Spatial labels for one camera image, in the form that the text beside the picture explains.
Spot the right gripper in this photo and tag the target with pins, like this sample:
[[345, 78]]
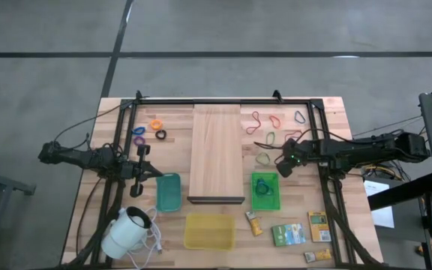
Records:
[[294, 157]]

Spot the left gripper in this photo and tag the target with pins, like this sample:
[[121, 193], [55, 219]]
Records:
[[129, 170]]

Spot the green rubber band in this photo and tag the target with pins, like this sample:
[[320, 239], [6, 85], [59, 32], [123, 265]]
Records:
[[267, 140]]

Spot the yellow-green rubber band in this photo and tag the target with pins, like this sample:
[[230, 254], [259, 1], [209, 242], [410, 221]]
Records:
[[257, 159]]

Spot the red rubber band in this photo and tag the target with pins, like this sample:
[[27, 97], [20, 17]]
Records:
[[294, 131]]

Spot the small orange rubber band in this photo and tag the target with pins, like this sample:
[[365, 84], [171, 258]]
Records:
[[275, 121]]

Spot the grey-blue rubber band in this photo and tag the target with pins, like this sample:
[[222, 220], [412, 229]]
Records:
[[297, 116]]

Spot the bright green plastic basket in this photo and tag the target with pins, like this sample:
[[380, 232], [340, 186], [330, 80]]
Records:
[[272, 202]]

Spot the wooden shelf with black frame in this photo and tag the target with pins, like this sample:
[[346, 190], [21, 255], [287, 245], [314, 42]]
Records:
[[216, 150]]

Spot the yellow crayon box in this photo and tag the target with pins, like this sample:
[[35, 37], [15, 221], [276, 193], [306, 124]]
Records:
[[321, 255], [254, 225]]

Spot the green card box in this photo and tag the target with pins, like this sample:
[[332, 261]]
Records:
[[287, 235]]

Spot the yellow box with barcode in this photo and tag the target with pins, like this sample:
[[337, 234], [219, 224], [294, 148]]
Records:
[[319, 228]]

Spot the yellow translucent plastic bin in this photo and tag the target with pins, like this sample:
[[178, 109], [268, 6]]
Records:
[[208, 230]]

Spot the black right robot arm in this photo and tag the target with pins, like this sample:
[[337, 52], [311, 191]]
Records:
[[351, 152]]

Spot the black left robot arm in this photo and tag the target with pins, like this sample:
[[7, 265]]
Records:
[[73, 155]]

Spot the teal plastic basket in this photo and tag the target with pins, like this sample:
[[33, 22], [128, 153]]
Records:
[[168, 195]]

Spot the white cylindrical device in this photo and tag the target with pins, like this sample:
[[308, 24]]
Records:
[[124, 234]]

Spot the white paper sheet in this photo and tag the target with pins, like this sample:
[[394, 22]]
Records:
[[383, 217]]

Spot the black metal beam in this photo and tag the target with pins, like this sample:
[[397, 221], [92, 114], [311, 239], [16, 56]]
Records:
[[399, 191]]

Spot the black frame clamp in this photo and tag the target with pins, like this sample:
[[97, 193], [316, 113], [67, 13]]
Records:
[[138, 95], [277, 96]]

